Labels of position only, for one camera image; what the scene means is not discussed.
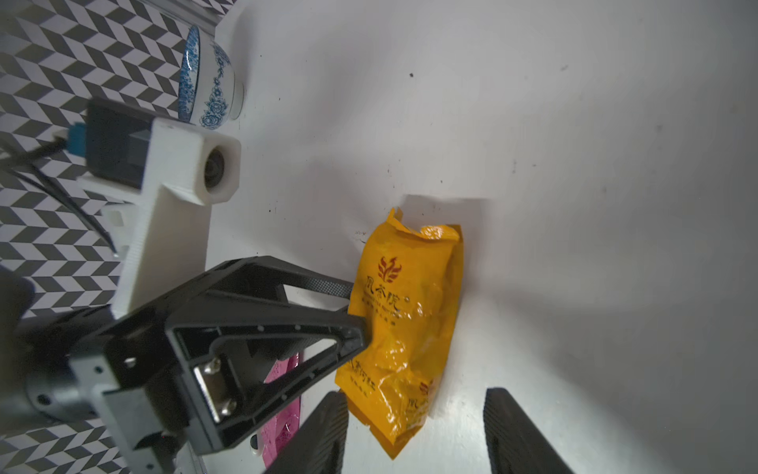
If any pink tea sachet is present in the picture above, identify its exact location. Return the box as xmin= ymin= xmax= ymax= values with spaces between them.
xmin=258 ymin=353 xmax=302 ymax=468

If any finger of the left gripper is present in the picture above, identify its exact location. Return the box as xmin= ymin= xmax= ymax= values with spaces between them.
xmin=165 ymin=304 xmax=370 ymax=453
xmin=171 ymin=256 xmax=353 ymax=314

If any blue white porcelain bowl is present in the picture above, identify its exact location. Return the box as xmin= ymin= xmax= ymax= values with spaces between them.
xmin=178 ymin=26 xmax=245 ymax=130

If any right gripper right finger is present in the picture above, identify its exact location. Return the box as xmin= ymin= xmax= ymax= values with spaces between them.
xmin=484 ymin=387 xmax=572 ymax=474

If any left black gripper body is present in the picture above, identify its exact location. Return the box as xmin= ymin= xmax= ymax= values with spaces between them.
xmin=1 ymin=306 xmax=207 ymax=473

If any yellow tea bag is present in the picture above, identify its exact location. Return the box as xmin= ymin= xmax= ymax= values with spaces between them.
xmin=336 ymin=209 xmax=464 ymax=458

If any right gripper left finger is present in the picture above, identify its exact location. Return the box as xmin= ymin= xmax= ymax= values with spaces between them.
xmin=265 ymin=392 xmax=349 ymax=474

